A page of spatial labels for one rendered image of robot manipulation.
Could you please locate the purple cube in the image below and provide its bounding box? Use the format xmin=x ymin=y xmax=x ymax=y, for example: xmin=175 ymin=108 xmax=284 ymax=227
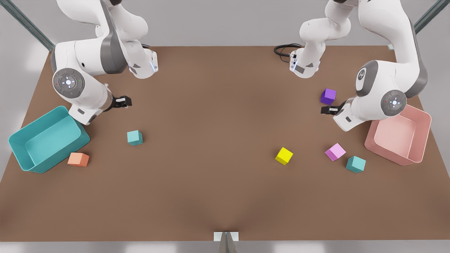
xmin=320 ymin=88 xmax=337 ymax=105

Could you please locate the teal blue cube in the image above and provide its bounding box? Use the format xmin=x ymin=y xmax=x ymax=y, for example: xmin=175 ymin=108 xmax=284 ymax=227
xmin=346 ymin=156 xmax=366 ymax=174
xmin=127 ymin=130 xmax=143 ymax=146

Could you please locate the pink cube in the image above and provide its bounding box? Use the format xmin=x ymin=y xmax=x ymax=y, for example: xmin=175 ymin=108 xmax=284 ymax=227
xmin=324 ymin=143 xmax=346 ymax=162

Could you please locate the yellow cube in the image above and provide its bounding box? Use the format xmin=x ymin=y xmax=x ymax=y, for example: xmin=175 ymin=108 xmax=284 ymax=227
xmin=275 ymin=147 xmax=294 ymax=166

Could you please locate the orange cube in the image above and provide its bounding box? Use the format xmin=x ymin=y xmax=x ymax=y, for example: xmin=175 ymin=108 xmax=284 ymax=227
xmin=67 ymin=152 xmax=90 ymax=168

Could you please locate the pink plastic bin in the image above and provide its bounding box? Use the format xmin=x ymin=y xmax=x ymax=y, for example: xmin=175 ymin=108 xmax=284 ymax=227
xmin=364 ymin=104 xmax=432 ymax=166

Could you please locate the teal plastic bin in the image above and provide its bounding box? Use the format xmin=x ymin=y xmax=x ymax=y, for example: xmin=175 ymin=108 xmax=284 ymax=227
xmin=8 ymin=106 xmax=91 ymax=174

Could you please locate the silver frame post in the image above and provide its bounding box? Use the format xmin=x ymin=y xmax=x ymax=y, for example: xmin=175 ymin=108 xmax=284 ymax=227
xmin=0 ymin=0 xmax=55 ymax=52
xmin=413 ymin=0 xmax=450 ymax=34
xmin=214 ymin=231 xmax=239 ymax=253

